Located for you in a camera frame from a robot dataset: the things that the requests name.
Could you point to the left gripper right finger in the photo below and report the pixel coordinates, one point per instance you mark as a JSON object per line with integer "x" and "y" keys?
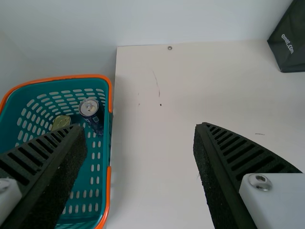
{"x": 233, "y": 167}

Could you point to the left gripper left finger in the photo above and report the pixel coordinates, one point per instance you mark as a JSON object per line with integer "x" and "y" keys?
{"x": 43, "y": 167}

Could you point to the rectangular tin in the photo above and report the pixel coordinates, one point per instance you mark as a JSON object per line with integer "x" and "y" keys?
{"x": 61, "y": 121}

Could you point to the teal shopping basket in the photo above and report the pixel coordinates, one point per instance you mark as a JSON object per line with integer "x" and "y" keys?
{"x": 59, "y": 86}

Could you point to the can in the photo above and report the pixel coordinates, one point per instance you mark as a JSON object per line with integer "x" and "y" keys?
{"x": 88, "y": 108}

